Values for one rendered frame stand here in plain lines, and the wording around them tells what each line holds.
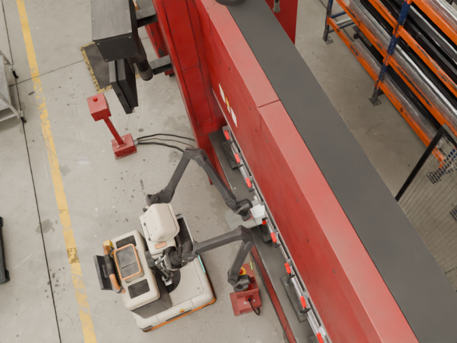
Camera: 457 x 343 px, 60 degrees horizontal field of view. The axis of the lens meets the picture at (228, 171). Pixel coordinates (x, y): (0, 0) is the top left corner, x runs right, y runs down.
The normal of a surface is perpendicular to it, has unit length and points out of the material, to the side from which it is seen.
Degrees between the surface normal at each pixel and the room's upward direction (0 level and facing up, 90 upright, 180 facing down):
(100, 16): 0
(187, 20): 90
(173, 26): 90
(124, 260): 0
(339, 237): 0
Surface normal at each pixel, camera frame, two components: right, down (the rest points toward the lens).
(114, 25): -0.10, -0.47
